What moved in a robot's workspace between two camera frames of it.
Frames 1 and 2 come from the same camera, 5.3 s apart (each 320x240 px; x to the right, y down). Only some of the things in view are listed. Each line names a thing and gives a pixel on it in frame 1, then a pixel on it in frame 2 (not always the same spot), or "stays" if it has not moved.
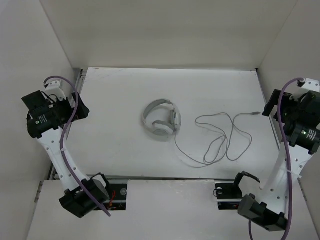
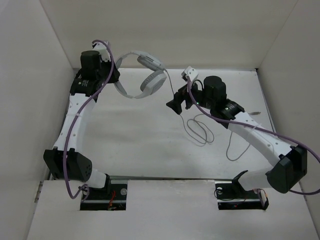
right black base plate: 229,196 stays
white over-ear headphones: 162,117 to 152,81
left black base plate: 118,195 stays
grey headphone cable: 225,137 to 226,132
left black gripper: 53,101 to 115,75
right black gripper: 286,99 to 182,94
